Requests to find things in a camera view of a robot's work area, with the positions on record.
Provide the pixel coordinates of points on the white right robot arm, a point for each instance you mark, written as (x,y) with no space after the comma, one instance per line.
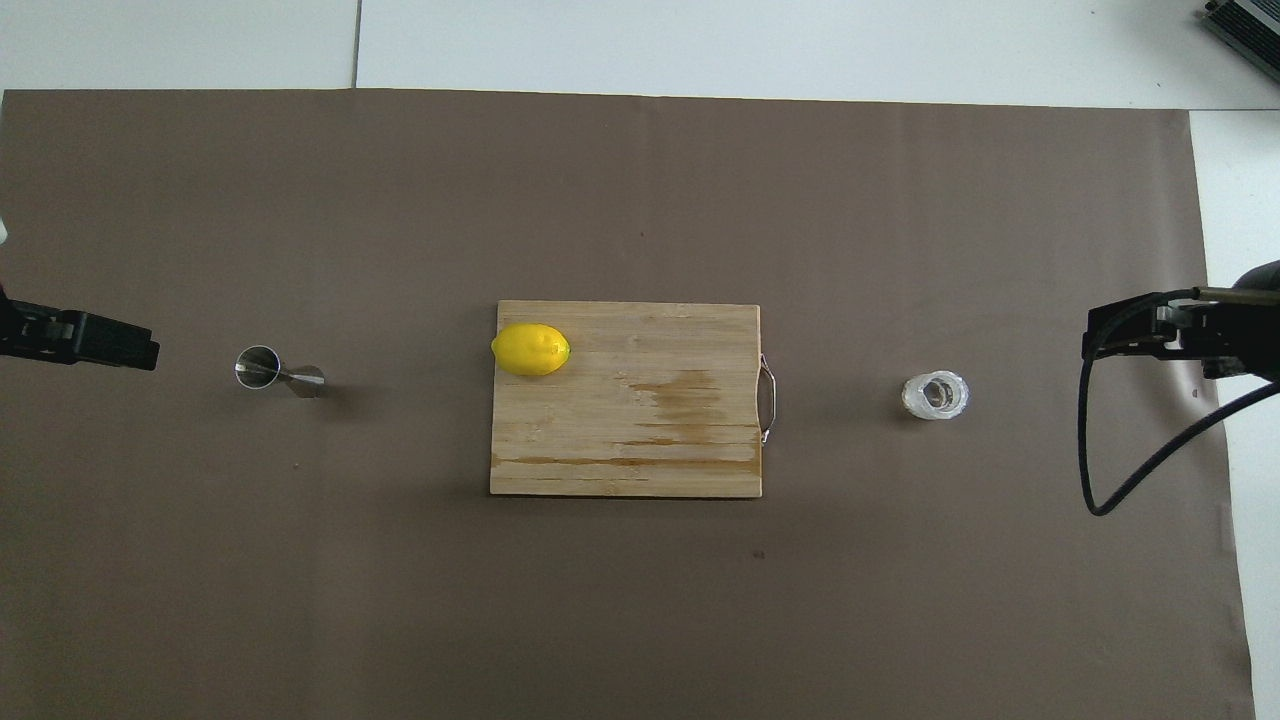
(1262,275)

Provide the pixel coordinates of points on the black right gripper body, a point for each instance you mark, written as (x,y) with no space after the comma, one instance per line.
(1240,340)

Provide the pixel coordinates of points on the wooden cutting board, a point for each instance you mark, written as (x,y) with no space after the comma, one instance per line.
(620,440)

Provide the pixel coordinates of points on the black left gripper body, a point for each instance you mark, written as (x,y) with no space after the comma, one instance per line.
(25,335)

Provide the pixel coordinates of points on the brown paper table mat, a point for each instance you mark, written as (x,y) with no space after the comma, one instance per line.
(640,200)

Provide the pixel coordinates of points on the clear cut glass cup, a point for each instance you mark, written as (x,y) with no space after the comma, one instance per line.
(935,395)

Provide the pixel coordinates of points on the grey ribbed metal device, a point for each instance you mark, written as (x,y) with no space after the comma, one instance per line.
(1250,25)

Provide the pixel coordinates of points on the yellow lemon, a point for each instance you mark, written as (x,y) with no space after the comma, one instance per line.
(530,349)

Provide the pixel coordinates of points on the steel double jigger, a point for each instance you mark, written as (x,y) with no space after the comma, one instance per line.
(258,366)

